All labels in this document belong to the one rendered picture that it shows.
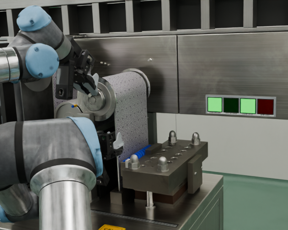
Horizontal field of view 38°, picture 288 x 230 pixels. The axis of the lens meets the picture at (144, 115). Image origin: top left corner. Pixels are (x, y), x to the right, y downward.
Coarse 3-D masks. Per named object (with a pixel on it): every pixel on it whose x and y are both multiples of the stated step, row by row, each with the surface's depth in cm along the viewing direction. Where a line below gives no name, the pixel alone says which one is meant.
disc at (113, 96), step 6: (102, 78) 131; (108, 84) 131; (78, 96) 137; (114, 96) 131; (78, 102) 137; (114, 102) 131; (84, 108) 137; (102, 108) 134; (114, 108) 132; (108, 114) 133; (96, 120) 136; (102, 120) 135
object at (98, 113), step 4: (100, 84) 132; (100, 88) 132; (104, 88) 132; (104, 92) 132; (108, 92) 131; (108, 96) 132; (108, 100) 132; (84, 104) 136; (108, 104) 132; (104, 108) 133; (108, 108) 132; (92, 112) 135; (96, 112) 135; (100, 112) 134; (104, 112) 133
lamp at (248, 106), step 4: (244, 100) 146; (248, 100) 145; (252, 100) 145; (244, 104) 146; (248, 104) 146; (252, 104) 145; (244, 108) 147; (248, 108) 146; (252, 108) 145; (244, 112) 147; (248, 112) 146; (252, 112) 146
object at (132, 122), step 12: (132, 108) 144; (144, 108) 153; (120, 120) 137; (132, 120) 144; (144, 120) 153; (120, 132) 137; (132, 132) 145; (144, 132) 154; (132, 144) 145; (144, 144) 154; (120, 156) 138
